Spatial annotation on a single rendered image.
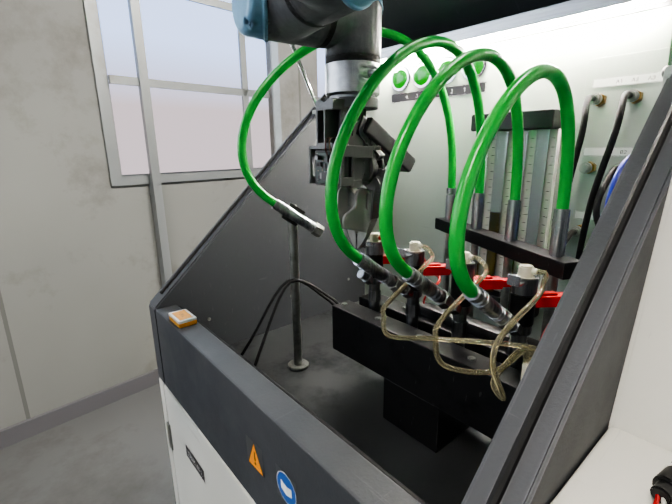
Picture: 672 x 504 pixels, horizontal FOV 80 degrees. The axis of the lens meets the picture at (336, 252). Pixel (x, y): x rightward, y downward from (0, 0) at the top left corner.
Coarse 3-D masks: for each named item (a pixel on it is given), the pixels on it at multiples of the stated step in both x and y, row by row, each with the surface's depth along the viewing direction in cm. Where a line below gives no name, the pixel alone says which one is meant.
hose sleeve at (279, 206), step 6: (276, 204) 65; (282, 204) 66; (276, 210) 66; (282, 210) 66; (288, 210) 66; (294, 210) 67; (288, 216) 67; (294, 216) 67; (300, 216) 67; (300, 222) 67; (306, 222) 67; (312, 222) 68; (306, 228) 68; (312, 228) 68
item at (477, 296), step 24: (528, 72) 37; (552, 72) 40; (504, 96) 36; (480, 144) 34; (480, 168) 34; (456, 192) 35; (456, 216) 34; (456, 240) 35; (552, 240) 50; (456, 264) 36; (480, 288) 38; (504, 312) 42
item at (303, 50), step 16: (384, 32) 64; (304, 48) 61; (288, 64) 61; (432, 64) 67; (272, 80) 61; (256, 96) 61; (448, 112) 70; (240, 128) 61; (448, 128) 71; (240, 144) 62; (448, 144) 72; (240, 160) 62; (448, 160) 73; (448, 176) 74; (256, 192) 64; (448, 192) 74
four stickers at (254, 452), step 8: (248, 440) 50; (248, 448) 50; (256, 448) 48; (248, 456) 51; (256, 456) 49; (256, 464) 49; (280, 472) 44; (280, 480) 44; (288, 480) 43; (280, 488) 45; (288, 488) 43; (288, 496) 44
